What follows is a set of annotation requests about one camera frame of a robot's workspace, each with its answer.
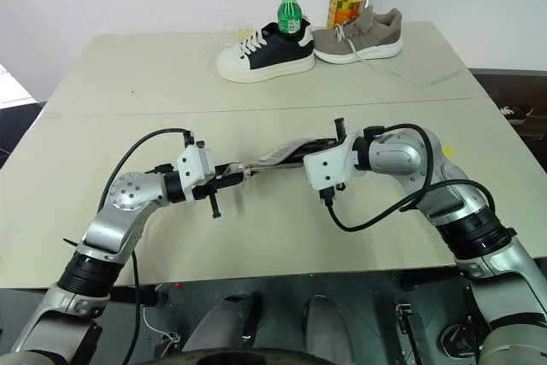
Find grid mesh zip pouch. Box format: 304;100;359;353
221;137;344;191

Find grey left robot leg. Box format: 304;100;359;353
182;291;262;354

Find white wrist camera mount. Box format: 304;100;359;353
302;132;361;191
176;144;216;204

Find thin white wire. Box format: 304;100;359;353
143;308;181;347

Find grey right robot leg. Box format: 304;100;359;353
302;293;356;354

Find taupe sneaker white sole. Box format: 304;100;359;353
312;6;432;85

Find black metal latch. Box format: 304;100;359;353
396;302;425;343

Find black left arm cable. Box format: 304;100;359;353
98;127;197;356

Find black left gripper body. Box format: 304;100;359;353
191;165;229;203

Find dark rounded robot torso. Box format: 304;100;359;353
161;344;386;365

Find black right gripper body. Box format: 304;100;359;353
318;182;347;197

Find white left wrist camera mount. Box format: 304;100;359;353
176;144;216;204

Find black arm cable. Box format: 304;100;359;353
319;122;497;233
98;127;197;356

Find grey robot leg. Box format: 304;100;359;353
182;291;262;354
302;293;356;354

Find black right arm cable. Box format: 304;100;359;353
319;122;497;233

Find black table clamp bracket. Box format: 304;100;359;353
109;285;158;307

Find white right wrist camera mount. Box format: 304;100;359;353
302;132;361;191

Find green plastic soda bottle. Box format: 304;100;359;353
277;0;303;42

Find black and white sneaker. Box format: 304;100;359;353
215;21;317;84

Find dark shoe white laces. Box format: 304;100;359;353
498;104;537;127

